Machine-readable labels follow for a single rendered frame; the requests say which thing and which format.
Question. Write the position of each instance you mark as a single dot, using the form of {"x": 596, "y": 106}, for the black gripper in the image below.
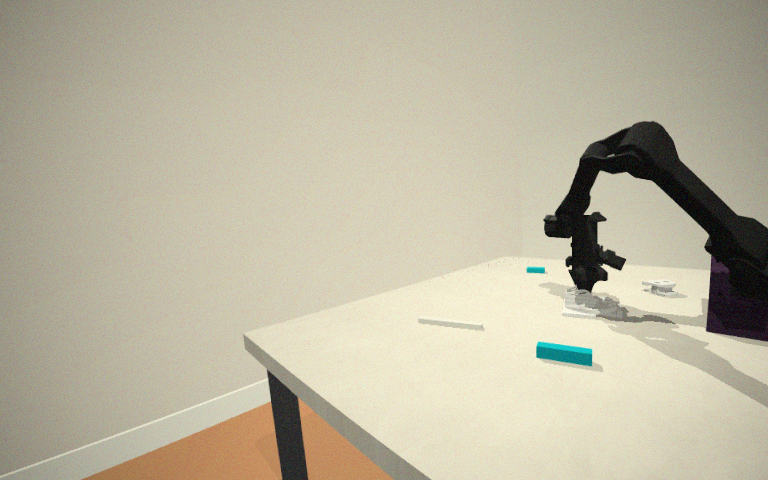
{"x": 585, "y": 272}

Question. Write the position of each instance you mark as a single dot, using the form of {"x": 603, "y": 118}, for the teal rectangular block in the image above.
{"x": 563, "y": 353}

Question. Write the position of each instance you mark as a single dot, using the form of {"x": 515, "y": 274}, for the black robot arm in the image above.
{"x": 647, "y": 151}

